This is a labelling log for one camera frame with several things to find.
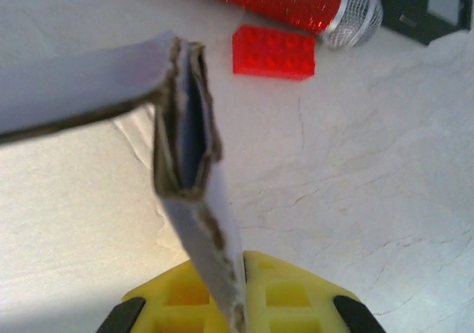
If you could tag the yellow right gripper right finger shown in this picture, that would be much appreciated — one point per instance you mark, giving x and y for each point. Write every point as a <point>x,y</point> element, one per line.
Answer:
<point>289,296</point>

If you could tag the red toy building brick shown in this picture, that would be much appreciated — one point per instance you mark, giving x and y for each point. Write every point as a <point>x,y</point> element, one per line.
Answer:
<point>274,55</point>

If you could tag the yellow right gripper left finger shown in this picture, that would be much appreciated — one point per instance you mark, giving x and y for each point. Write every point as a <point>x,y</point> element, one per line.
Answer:
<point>177,299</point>

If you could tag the lavender white cardboard paper box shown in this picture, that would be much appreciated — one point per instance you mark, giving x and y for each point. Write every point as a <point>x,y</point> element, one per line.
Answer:
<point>74,77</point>

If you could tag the black grey chessboard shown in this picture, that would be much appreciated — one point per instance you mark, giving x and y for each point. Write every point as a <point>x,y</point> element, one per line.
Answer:
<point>414,0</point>

